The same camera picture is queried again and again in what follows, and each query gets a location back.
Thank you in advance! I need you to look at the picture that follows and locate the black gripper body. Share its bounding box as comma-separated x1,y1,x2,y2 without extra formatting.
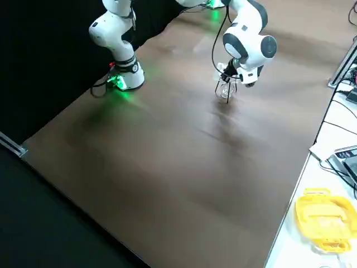
224,59,240,78

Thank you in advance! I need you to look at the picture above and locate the clear glass alcohol lamp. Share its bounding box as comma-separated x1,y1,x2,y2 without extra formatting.
218,83,235,99

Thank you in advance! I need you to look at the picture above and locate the white paper sheet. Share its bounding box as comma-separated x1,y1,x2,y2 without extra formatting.
308,142,323,162

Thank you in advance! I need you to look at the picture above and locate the black device with white label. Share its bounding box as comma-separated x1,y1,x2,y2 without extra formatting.
325,145,357,186

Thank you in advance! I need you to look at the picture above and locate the yellow plastic container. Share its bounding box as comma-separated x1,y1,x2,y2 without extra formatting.
295,187,357,253

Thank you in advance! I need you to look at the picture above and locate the long black desk cable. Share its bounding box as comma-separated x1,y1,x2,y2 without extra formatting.
313,80,357,149

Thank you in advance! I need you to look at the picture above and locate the aluminium frame post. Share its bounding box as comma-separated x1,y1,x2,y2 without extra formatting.
327,36,357,89
0,131,29,157

